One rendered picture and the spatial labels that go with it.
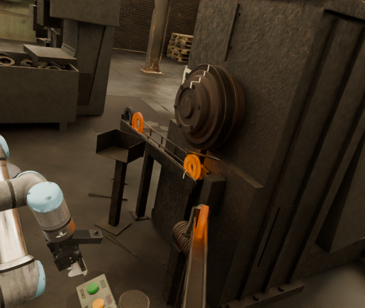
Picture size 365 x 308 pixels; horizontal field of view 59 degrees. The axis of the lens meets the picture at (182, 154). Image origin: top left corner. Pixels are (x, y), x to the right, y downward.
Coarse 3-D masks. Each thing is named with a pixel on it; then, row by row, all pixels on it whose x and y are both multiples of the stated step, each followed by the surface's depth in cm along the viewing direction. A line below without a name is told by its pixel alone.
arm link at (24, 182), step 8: (24, 176) 101; (32, 176) 101; (40, 176) 103; (16, 184) 96; (24, 184) 98; (32, 184) 97; (16, 192) 95; (24, 192) 97; (16, 200) 96; (24, 200) 97
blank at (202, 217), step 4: (204, 208) 148; (208, 208) 149; (200, 212) 152; (204, 212) 146; (200, 216) 145; (204, 216) 145; (200, 220) 144; (204, 220) 144; (200, 224) 144; (204, 224) 144; (200, 228) 144; (204, 228) 144; (196, 232) 147; (200, 232) 145; (196, 236) 148; (200, 236) 147
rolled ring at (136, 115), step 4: (136, 112) 266; (136, 116) 269; (140, 116) 262; (132, 120) 274; (136, 120) 274; (140, 120) 261; (132, 124) 274; (136, 124) 275; (140, 124) 261; (136, 128) 273; (140, 128) 262; (140, 132) 265
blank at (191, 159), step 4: (188, 156) 197; (192, 156) 193; (196, 156) 193; (184, 160) 201; (188, 160) 197; (192, 160) 193; (196, 160) 191; (184, 164) 201; (188, 164) 199; (192, 164) 193; (196, 164) 190; (200, 164) 191; (184, 168) 201; (188, 168) 199; (196, 168) 190; (200, 168) 191; (192, 172) 193; (196, 172) 190; (200, 172) 191; (196, 176) 191
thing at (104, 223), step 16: (96, 144) 221; (112, 144) 238; (128, 144) 234; (144, 144) 226; (128, 160) 214; (112, 192) 236; (112, 208) 241; (96, 224) 244; (112, 224) 246; (128, 224) 252
